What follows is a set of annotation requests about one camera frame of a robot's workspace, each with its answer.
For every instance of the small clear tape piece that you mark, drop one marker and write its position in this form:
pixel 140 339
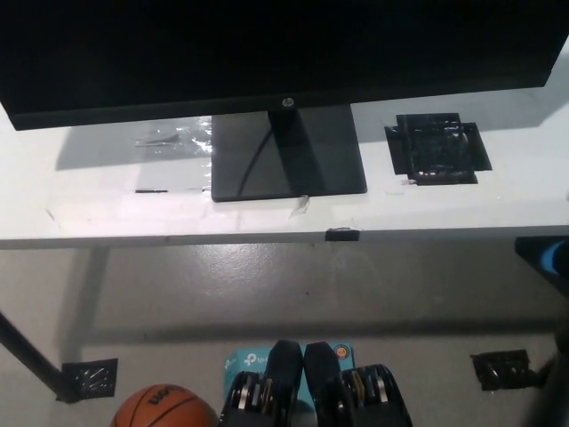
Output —
pixel 300 205

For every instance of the orange basketball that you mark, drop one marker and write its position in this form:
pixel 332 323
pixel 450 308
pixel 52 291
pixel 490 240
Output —
pixel 164 409

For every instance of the black HP monitor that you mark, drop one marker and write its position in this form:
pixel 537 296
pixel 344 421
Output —
pixel 178 53

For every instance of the left robot body block black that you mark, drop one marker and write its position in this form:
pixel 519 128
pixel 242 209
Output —
pixel 264 400

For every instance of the black tape square on desk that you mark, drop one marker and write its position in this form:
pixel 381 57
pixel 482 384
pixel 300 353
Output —
pixel 438 147

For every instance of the black and blue object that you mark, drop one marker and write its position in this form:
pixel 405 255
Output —
pixel 535 253

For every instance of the teal tp-link box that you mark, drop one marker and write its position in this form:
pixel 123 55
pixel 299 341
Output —
pixel 244 360

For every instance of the black desk leg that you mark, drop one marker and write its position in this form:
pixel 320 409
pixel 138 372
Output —
pixel 26 344

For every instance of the thin black tape strip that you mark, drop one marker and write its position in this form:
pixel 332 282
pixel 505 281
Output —
pixel 151 191

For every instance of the clear plastic bag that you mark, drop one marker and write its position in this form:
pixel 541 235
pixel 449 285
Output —
pixel 191 138

